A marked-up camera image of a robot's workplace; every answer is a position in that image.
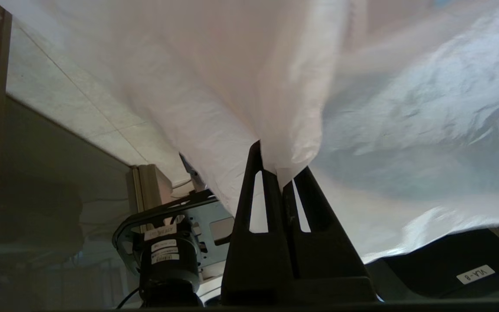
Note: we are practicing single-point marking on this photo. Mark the black labelled robot cover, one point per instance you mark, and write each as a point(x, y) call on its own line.
point(440, 260)

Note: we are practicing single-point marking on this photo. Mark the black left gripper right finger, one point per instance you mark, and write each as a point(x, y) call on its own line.
point(327, 268)

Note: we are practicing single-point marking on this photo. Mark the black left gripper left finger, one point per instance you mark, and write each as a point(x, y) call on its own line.
point(253, 268)

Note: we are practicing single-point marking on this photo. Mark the dark glass wall panel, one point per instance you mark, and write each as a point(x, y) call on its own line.
point(58, 195)

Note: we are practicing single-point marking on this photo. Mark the grey metal robot bracket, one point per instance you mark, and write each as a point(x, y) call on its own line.
point(214, 216)

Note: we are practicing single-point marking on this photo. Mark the white red plastic bag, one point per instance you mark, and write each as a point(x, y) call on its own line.
point(275, 65)

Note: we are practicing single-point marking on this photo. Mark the black labelled motor cylinder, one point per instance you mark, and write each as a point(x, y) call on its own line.
point(171, 273)

